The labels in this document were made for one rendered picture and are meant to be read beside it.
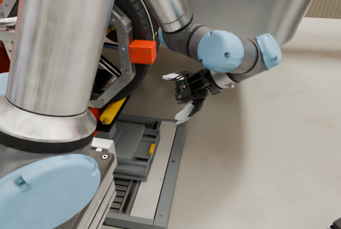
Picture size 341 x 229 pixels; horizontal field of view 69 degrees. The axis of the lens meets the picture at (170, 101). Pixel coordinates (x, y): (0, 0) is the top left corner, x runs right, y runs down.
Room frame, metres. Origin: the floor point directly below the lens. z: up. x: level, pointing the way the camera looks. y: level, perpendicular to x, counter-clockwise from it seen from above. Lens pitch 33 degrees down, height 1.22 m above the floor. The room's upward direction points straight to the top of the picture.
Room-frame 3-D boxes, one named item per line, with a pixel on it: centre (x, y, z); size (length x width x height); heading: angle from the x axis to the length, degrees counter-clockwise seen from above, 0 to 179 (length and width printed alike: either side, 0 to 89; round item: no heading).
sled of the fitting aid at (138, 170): (1.13, 0.35, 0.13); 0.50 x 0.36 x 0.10; 80
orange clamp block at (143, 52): (0.92, 0.11, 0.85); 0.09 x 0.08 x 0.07; 80
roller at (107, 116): (1.05, 0.28, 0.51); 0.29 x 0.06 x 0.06; 170
